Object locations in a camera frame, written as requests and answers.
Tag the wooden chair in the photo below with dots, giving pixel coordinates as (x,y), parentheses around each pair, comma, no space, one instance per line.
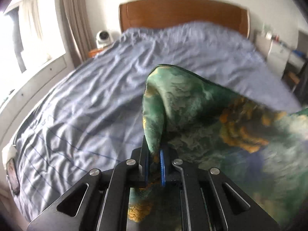
(292,77)

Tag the blue desk clutter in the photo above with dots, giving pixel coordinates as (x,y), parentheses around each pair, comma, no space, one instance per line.
(300,53)

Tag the white desk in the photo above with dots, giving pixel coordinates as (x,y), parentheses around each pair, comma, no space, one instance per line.
(274,50)

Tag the window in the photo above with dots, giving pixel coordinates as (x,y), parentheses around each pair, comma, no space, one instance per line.
(36,48)

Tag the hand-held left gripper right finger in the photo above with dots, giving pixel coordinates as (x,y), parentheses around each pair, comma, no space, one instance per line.
(163,170)

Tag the white window bench cabinet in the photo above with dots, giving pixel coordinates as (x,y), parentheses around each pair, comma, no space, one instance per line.
(31,86)

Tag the black phone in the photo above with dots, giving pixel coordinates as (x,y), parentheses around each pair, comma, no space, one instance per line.
(13,176)

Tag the sheer white curtain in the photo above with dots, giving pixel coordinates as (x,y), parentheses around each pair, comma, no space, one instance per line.
(32,19)

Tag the bed with blue sheet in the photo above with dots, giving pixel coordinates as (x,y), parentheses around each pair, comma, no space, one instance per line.
(96,89)

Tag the white security camera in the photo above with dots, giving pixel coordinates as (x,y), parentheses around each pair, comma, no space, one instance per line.
(104,38)

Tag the beige curtain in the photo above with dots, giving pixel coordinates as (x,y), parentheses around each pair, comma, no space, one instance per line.
(77,24)

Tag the wooden headboard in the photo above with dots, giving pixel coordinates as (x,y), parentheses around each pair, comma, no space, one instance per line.
(180,12)

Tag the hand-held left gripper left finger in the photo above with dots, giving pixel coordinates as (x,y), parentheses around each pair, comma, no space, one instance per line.
(144,163)

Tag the wooden nightstand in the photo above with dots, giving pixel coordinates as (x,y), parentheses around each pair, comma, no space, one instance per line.
(95,52)

